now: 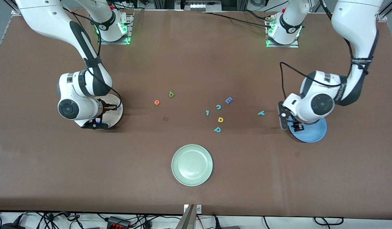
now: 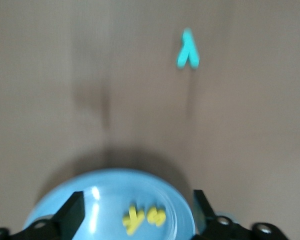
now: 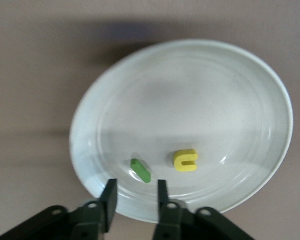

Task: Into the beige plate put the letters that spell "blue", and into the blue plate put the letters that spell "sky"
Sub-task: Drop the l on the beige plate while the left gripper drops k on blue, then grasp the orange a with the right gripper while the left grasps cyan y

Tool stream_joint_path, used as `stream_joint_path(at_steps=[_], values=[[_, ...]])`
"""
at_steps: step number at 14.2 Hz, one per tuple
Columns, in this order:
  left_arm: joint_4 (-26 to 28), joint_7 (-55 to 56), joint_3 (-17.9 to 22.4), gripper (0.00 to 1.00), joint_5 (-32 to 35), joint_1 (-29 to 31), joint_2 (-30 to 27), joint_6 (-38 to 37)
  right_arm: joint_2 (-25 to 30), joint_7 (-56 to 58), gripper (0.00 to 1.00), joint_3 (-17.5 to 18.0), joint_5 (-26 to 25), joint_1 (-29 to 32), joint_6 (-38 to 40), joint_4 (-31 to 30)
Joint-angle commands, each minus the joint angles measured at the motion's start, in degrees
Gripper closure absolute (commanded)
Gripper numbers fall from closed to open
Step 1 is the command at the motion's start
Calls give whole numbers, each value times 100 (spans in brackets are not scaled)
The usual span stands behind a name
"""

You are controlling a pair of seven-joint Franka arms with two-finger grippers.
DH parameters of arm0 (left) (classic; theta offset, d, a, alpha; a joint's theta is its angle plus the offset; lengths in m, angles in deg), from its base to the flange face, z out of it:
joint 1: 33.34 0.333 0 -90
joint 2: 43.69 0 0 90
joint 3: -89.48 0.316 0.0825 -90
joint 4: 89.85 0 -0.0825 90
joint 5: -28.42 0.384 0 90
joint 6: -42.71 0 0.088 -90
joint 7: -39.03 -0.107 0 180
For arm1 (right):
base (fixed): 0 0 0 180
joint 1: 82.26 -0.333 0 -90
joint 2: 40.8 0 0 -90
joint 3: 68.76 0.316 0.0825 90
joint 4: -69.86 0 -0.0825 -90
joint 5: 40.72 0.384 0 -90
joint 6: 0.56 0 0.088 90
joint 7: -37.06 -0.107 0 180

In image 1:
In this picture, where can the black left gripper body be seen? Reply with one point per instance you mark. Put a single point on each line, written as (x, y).
(298, 127)

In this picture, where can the dark green foam letter d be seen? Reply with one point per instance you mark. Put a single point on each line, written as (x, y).
(172, 95)

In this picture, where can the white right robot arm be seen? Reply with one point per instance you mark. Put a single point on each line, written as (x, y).
(49, 19)

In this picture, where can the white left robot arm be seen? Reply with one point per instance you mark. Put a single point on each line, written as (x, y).
(355, 25)

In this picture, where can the light brown round plate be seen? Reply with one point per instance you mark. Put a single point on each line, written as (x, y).
(114, 122)

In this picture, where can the blue round plate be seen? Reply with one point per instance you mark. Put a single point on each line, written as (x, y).
(317, 133)

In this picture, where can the blue foam letter E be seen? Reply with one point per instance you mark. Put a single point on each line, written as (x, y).
(228, 100)

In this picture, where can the teal foam letter p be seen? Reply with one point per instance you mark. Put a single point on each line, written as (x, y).
(215, 130)

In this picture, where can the pale green round plate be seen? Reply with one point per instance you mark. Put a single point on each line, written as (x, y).
(192, 165)

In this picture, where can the black orange power strip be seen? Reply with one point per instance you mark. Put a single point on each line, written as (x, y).
(117, 221)

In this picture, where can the black plug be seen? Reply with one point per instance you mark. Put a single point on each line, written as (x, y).
(216, 224)

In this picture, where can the metal box with white connectors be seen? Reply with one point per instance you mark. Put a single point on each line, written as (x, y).
(199, 6)

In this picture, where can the grey metal profile bar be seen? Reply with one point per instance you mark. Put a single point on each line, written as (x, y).
(188, 221)

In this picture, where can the white metal bracket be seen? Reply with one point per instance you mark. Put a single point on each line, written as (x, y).
(199, 209)

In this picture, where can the aluminium corner bracket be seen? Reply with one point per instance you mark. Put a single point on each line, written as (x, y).
(14, 12)
(382, 16)

